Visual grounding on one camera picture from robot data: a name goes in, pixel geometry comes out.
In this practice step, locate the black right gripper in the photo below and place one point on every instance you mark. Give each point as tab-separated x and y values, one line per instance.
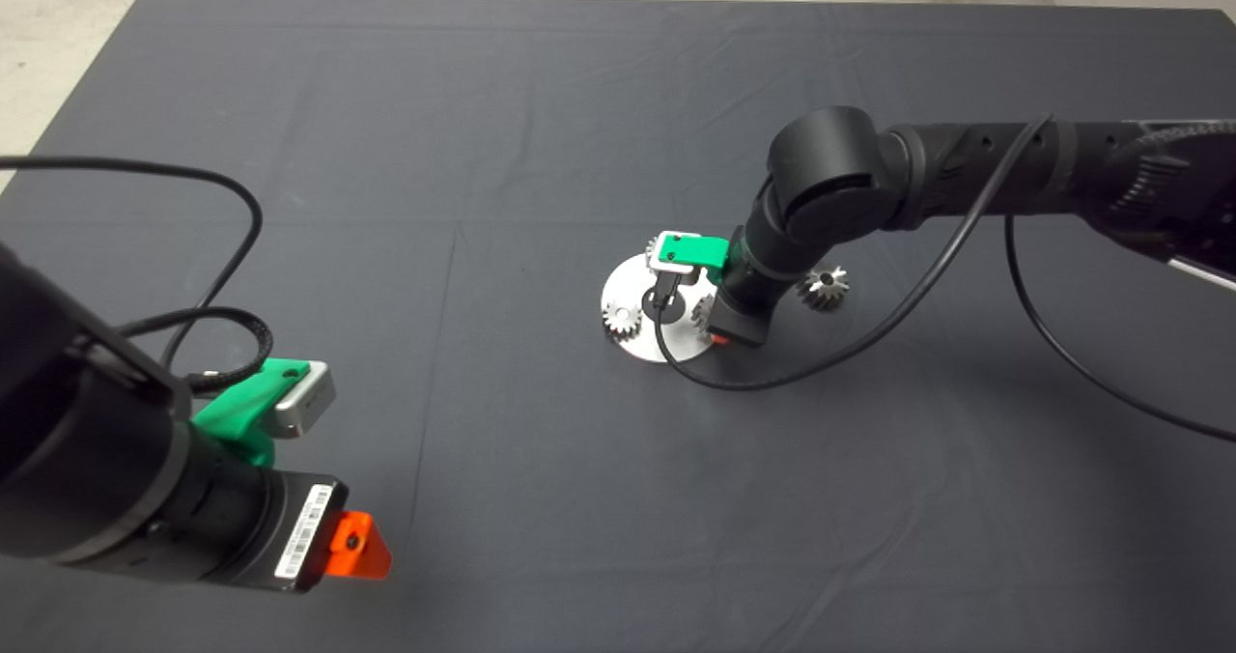
742	323

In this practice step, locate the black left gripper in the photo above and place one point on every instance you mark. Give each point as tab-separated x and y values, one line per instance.
299	532

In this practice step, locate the small steel gear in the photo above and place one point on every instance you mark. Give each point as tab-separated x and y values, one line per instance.
702	313
618	325
652	245

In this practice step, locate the large steel gear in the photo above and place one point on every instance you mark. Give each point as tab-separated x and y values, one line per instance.
828	291

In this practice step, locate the dark grey table cloth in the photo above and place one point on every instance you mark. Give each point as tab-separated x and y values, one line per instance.
531	489

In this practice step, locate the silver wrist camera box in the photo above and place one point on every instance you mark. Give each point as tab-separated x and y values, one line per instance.
666	262
304	402

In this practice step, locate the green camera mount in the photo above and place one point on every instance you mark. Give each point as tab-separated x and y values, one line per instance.
232	419
703	250

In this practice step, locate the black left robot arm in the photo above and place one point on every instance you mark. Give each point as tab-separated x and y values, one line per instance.
77	460

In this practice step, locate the round metal plate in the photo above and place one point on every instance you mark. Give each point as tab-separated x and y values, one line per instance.
626	286

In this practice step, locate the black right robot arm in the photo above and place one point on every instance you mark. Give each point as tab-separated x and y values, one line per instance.
966	170

